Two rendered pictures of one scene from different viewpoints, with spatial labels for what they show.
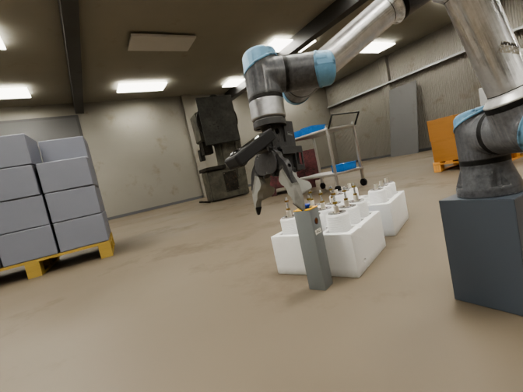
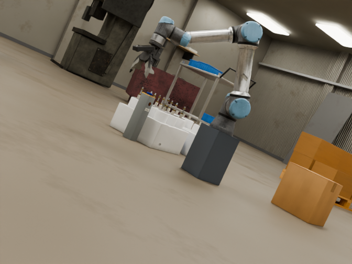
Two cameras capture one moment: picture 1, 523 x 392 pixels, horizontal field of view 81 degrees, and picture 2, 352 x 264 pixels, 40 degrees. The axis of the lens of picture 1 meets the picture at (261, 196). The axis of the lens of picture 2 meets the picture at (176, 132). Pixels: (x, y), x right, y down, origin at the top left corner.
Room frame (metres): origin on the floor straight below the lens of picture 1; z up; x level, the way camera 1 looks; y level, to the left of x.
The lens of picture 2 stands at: (-1.99, 0.00, 0.37)
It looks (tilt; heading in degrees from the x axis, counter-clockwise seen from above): 4 degrees down; 352
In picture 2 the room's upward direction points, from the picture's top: 25 degrees clockwise
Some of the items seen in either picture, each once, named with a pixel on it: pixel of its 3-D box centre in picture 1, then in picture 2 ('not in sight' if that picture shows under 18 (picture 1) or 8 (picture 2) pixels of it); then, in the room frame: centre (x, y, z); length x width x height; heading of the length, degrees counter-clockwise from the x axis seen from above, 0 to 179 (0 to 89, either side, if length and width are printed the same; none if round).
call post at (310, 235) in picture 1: (314, 247); (139, 117); (1.15, -0.15, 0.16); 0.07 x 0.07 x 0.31; 52
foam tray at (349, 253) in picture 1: (330, 241); (150, 129); (1.43, -0.27, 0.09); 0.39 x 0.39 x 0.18; 52
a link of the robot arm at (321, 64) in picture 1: (306, 73); (179, 37); (0.70, -0.16, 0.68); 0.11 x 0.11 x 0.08; 2
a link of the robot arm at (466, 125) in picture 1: (482, 132); (232, 105); (0.82, -0.62, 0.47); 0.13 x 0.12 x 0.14; 2
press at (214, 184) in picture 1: (214, 148); (107, 16); (7.23, 0.84, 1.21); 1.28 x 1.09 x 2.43; 121
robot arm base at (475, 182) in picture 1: (486, 174); (224, 123); (0.83, -0.62, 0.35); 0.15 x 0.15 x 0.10
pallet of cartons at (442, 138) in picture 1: (480, 136); (334, 174); (3.83, -2.85, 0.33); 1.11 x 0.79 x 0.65; 116
